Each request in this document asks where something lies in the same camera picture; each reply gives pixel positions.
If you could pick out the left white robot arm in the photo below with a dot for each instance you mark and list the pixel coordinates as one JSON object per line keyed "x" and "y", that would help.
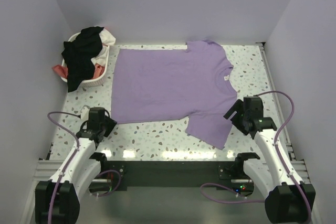
{"x": 57, "y": 200}

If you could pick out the white laundry basket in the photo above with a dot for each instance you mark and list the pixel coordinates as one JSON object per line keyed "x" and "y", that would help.
{"x": 98, "y": 81}

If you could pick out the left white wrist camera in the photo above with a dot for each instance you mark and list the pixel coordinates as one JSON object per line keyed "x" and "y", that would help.
{"x": 84, "y": 112}

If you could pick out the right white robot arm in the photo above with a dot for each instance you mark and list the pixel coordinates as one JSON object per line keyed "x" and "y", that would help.
{"x": 287, "y": 197}

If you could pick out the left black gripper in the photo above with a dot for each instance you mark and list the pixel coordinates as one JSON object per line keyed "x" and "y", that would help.
{"x": 111, "y": 123}

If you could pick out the aluminium frame rail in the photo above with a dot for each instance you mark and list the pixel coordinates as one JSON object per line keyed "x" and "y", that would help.
{"x": 44, "y": 169}

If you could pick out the black t shirt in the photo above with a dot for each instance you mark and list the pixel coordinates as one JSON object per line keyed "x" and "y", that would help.
{"x": 77, "y": 55}

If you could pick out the coral orange t shirt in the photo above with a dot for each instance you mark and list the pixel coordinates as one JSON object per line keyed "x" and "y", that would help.
{"x": 63, "y": 71}

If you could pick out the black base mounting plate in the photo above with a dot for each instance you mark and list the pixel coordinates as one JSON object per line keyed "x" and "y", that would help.
{"x": 182, "y": 174}

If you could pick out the purple t shirt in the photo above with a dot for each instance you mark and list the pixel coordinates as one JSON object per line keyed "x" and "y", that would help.
{"x": 162, "y": 85}

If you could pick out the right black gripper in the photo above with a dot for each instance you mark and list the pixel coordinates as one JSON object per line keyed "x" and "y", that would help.
{"x": 236, "y": 106}

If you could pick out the white t shirt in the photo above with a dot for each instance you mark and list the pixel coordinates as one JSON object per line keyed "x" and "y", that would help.
{"x": 107, "y": 40}

